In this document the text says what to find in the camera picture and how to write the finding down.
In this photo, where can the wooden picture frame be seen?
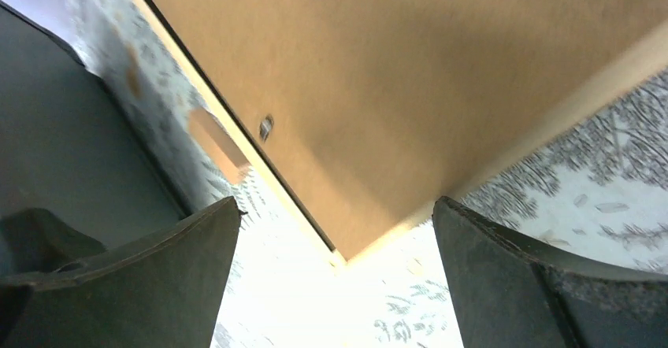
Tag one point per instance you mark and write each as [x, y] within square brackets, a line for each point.
[235, 126]

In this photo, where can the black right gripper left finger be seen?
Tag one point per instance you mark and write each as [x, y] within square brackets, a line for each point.
[62, 288]

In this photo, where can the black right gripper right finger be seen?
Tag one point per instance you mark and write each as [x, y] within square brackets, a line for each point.
[511, 290]

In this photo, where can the small wooden block right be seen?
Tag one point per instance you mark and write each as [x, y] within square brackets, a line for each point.
[218, 145]

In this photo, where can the black poker chip case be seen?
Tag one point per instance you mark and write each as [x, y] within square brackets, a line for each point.
[75, 179]

